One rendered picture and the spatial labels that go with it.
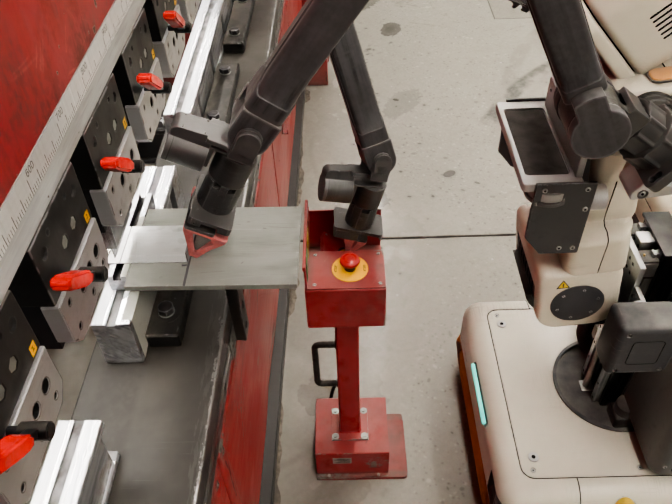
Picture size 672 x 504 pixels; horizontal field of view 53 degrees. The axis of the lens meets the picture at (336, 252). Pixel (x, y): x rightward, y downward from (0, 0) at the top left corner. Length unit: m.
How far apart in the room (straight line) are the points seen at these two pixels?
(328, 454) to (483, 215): 1.22
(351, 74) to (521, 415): 0.96
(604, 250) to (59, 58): 0.95
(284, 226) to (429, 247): 1.44
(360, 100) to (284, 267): 0.36
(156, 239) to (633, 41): 0.77
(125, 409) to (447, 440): 1.15
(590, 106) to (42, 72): 0.64
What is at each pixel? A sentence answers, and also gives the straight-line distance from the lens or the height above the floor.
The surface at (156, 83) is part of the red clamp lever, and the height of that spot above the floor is 1.23.
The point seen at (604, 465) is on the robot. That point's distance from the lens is 1.75.
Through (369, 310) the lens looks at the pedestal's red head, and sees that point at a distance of 1.36.
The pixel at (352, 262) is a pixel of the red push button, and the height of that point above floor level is 0.81.
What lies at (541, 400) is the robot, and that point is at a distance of 1.81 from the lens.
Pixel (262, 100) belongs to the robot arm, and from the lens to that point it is 0.88.
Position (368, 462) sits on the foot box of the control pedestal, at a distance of 1.90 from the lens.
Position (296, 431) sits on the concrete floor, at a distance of 2.04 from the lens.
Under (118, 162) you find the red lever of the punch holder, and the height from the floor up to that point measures 1.25.
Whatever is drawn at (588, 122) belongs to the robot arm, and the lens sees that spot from 0.92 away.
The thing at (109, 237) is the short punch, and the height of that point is 1.07.
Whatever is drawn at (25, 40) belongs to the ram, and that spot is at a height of 1.43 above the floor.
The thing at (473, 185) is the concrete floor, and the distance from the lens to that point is 2.80.
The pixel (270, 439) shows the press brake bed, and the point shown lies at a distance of 1.97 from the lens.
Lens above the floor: 1.75
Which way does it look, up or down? 45 degrees down
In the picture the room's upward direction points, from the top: 2 degrees counter-clockwise
